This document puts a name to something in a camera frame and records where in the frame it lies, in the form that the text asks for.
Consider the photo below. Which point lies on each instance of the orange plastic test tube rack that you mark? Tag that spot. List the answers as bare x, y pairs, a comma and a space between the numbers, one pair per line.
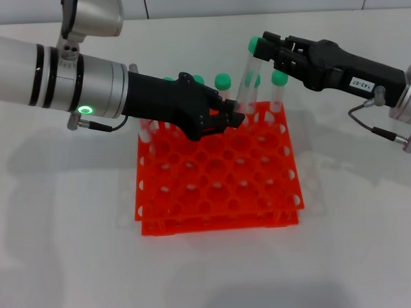
227, 193

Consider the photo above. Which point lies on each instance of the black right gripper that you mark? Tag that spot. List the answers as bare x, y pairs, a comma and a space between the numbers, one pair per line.
351, 71

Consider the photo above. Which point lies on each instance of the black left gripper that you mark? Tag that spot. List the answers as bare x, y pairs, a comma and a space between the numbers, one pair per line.
163, 101

